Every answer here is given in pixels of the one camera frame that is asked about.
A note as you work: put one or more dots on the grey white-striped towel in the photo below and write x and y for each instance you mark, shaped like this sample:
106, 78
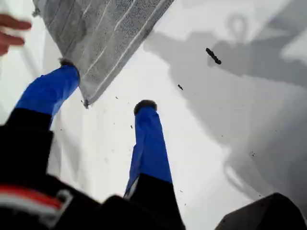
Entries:
100, 36

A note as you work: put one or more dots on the person's hand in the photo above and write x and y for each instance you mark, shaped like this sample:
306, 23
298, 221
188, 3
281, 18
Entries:
9, 26

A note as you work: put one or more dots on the tiny black scrap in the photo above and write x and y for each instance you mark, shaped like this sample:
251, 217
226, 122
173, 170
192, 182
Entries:
180, 87

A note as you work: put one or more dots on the long black scrap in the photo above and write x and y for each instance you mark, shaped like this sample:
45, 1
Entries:
213, 55

